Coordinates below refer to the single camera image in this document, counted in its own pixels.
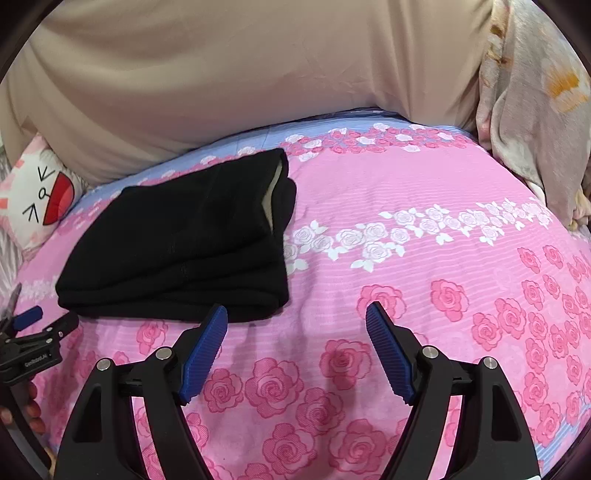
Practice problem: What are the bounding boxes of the pale floral blanket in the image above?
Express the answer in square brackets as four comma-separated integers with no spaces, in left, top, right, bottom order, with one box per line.
[475,0,591,232]

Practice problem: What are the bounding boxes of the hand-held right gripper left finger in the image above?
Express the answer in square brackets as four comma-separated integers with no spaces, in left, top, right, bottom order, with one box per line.
[54,304,229,480]

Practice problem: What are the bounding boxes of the cartoon cat face pillow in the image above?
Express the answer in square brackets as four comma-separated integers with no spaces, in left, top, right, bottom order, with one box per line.
[0,134,90,252]

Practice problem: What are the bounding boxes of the pink satin cloth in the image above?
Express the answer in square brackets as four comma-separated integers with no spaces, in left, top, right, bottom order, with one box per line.
[0,226,26,301]

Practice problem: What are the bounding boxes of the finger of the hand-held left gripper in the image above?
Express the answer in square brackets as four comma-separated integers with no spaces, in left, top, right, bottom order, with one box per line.
[39,313,80,344]
[0,308,44,337]

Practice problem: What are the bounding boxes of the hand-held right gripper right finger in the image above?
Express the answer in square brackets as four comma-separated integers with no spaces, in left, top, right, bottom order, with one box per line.
[365,302,541,480]

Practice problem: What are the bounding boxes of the pink rose print bedsheet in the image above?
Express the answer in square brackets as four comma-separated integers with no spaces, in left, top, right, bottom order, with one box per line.
[9,108,591,480]

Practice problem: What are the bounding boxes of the person's left hand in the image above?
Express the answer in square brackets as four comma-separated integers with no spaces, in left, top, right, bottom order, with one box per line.
[0,381,47,435]

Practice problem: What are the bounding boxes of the beige headboard cover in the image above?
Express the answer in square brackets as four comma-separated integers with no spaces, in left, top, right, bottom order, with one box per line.
[0,0,499,185]

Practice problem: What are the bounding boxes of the black pants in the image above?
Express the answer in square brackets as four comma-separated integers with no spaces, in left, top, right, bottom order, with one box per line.
[55,148,297,323]

